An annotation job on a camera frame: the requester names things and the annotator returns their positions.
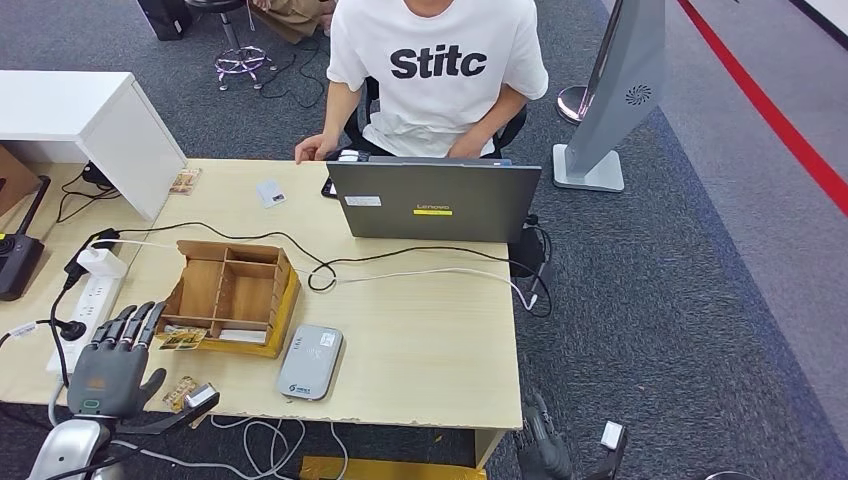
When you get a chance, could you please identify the black power cable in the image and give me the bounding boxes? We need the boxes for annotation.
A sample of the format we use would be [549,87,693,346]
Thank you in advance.
[62,221,554,321]

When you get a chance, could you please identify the light wooden desk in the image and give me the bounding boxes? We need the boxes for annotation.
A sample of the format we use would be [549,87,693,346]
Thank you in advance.
[0,158,523,470]

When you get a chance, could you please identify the round black plug cable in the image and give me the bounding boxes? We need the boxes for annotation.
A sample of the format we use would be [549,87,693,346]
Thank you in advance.
[0,319,87,352]

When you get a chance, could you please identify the wooden organiser box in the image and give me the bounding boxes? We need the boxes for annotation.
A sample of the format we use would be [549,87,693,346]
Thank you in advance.
[158,239,303,360]

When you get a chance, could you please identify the black laptop power adapter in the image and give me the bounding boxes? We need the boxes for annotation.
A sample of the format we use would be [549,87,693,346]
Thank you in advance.
[508,215,554,280]

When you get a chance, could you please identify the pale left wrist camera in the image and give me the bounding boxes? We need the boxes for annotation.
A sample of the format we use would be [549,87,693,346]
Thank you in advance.
[184,382,220,409]

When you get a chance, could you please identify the person's left hand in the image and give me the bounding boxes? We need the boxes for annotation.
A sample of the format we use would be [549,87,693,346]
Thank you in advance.
[449,129,493,160]

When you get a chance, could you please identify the person's legs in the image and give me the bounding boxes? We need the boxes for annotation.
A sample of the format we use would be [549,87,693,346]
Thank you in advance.
[248,0,336,46]

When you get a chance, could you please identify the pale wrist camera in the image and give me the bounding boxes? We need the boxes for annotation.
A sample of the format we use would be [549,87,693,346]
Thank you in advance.
[599,419,627,452]
[184,382,220,409]

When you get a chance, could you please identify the grey laptop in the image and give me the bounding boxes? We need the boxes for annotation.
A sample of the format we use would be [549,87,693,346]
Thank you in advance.
[325,156,543,245]

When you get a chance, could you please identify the chrome stool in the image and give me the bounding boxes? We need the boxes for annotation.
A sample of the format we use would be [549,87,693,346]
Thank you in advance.
[184,0,278,92]

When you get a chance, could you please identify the white ID card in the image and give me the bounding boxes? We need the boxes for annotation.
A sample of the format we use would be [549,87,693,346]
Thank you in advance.
[255,178,288,210]

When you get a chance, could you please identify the patterned room key card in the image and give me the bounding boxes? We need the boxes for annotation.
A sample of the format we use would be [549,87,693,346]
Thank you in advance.
[168,168,203,197]
[154,327,209,352]
[162,375,200,413]

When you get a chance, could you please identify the chrome stanchion base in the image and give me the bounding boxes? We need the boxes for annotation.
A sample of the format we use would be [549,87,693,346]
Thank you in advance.
[556,86,596,126]

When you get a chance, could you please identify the grey kiosk stand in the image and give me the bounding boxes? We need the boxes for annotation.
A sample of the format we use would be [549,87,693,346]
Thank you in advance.
[551,0,667,194]

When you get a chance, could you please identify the black adapter with cable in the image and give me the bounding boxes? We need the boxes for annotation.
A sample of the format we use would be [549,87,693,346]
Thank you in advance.
[55,162,122,225]

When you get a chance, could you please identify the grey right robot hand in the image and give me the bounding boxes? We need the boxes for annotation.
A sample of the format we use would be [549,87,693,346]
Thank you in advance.
[515,392,574,480]

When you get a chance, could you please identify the brown cardboard board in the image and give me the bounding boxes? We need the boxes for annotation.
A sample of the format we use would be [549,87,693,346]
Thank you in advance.
[0,145,41,219]

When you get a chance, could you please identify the white cabinet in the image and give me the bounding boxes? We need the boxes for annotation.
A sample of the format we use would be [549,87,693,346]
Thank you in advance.
[0,70,188,223]

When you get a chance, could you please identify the grey power strip cord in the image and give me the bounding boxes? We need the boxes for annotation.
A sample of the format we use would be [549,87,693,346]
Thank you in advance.
[46,378,69,430]

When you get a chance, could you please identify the black office chair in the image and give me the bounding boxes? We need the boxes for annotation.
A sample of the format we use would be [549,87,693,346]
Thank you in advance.
[341,78,529,160]

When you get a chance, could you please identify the white floor cable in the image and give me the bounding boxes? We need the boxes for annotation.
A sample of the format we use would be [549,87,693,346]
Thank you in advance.
[329,423,350,480]

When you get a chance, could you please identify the black controller with antenna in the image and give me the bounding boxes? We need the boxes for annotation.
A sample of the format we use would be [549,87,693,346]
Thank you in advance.
[0,175,52,303]

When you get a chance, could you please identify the person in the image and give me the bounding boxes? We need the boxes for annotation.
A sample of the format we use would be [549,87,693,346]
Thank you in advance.
[293,0,550,165]

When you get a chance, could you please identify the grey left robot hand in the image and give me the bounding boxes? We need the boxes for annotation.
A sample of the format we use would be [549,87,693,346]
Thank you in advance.
[66,301,168,420]

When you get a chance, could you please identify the yellow floor board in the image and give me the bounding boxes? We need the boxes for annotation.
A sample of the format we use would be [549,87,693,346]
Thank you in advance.
[299,455,488,480]

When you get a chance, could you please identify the white power strip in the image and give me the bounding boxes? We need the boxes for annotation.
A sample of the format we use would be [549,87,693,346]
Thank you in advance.
[44,271,126,380]

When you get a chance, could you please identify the white charger plug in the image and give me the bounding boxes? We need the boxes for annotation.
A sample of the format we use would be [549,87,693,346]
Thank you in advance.
[76,246,128,280]

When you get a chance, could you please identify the grey card reader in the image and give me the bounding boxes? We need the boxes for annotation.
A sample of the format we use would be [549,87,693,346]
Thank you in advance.
[275,323,344,403]

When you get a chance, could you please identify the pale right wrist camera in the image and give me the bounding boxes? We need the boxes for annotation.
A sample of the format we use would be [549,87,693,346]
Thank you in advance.
[599,419,627,452]

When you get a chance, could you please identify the person's right hand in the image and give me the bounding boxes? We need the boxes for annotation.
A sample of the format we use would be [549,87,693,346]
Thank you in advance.
[293,132,340,165]

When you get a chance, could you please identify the black box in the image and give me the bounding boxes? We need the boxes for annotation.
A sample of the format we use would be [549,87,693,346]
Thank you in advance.
[135,0,193,42]

